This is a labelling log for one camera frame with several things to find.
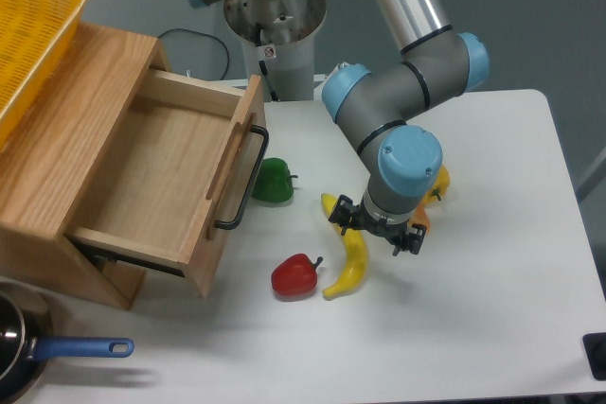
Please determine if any black drawer handle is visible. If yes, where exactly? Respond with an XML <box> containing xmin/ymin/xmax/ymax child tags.
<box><xmin>213</xmin><ymin>125</ymin><xmax>270</xmax><ymax>231</ymax></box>

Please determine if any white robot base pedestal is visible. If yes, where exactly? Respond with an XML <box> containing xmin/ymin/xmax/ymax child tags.
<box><xmin>223</xmin><ymin>0</ymin><xmax>327</xmax><ymax>101</ymax></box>

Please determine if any black pan blue handle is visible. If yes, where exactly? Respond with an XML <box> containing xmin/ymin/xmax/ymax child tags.
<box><xmin>1</xmin><ymin>283</ymin><xmax>134</xmax><ymax>403</ymax></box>

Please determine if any yellow bell pepper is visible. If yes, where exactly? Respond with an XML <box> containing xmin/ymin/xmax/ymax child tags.
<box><xmin>421</xmin><ymin>165</ymin><xmax>451</xmax><ymax>206</ymax></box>

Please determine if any yellow plastic basket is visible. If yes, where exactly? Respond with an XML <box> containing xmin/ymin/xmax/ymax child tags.
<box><xmin>1</xmin><ymin>0</ymin><xmax>87</xmax><ymax>145</ymax></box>

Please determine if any black cable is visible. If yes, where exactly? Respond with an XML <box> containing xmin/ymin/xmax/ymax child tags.
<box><xmin>157</xmin><ymin>27</ymin><xmax>231</xmax><ymax>80</ymax></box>

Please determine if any wooden drawer cabinet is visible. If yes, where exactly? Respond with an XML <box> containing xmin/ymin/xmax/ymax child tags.
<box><xmin>1</xmin><ymin>23</ymin><xmax>169</xmax><ymax>309</ymax></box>

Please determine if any red bell pepper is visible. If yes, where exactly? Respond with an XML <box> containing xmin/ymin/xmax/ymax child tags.
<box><xmin>271</xmin><ymin>253</ymin><xmax>323</xmax><ymax>297</ymax></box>

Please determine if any orange toast slice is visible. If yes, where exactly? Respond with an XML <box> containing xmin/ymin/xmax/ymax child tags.
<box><xmin>408</xmin><ymin>203</ymin><xmax>431</xmax><ymax>234</ymax></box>

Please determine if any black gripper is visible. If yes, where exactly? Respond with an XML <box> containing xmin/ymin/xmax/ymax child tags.
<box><xmin>328</xmin><ymin>195</ymin><xmax>427</xmax><ymax>256</ymax></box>

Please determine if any yellow banana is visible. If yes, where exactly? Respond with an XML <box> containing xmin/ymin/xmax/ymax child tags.
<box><xmin>322</xmin><ymin>222</ymin><xmax>368</xmax><ymax>300</ymax></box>

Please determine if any open wooden drawer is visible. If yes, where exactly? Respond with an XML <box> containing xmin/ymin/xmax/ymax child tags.
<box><xmin>66</xmin><ymin>70</ymin><xmax>269</xmax><ymax>296</ymax></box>

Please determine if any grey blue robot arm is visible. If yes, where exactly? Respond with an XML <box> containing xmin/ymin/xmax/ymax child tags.
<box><xmin>188</xmin><ymin>0</ymin><xmax>490</xmax><ymax>253</ymax></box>

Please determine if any green bell pepper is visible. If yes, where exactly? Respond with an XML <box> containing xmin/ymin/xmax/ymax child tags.
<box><xmin>252</xmin><ymin>157</ymin><xmax>297</xmax><ymax>203</ymax></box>

